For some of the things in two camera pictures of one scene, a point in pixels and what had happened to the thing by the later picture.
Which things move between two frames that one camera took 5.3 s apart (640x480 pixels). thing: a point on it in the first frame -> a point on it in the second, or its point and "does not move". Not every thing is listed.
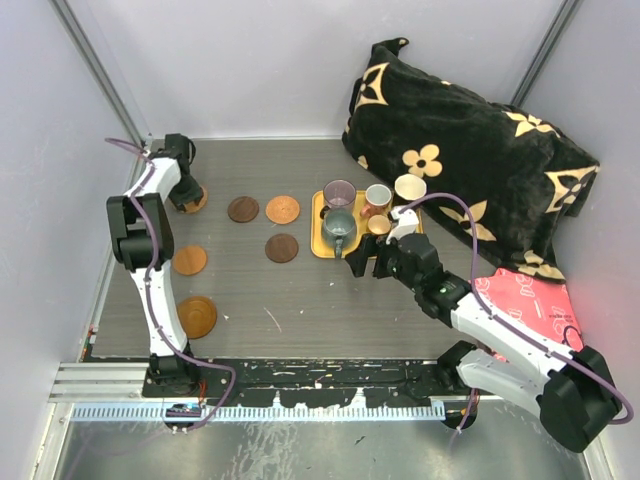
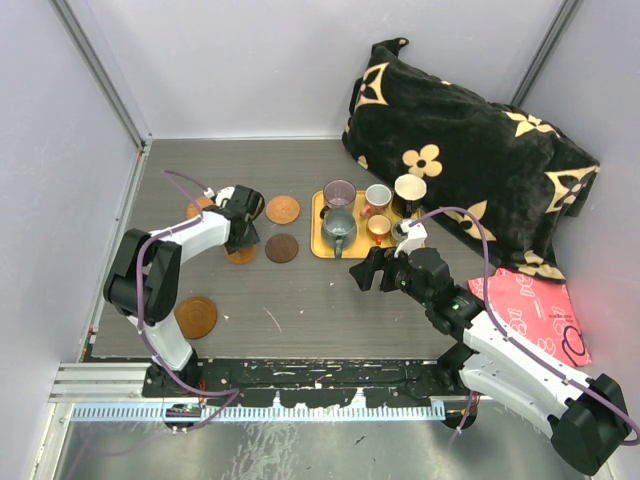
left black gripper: (194, 194) -> (251, 238)
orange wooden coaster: (189, 260) -> (242, 256)
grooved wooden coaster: (198, 315) does not move
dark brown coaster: (281, 248) does not move
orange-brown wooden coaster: (282, 209) does not move
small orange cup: (379, 224) does not move
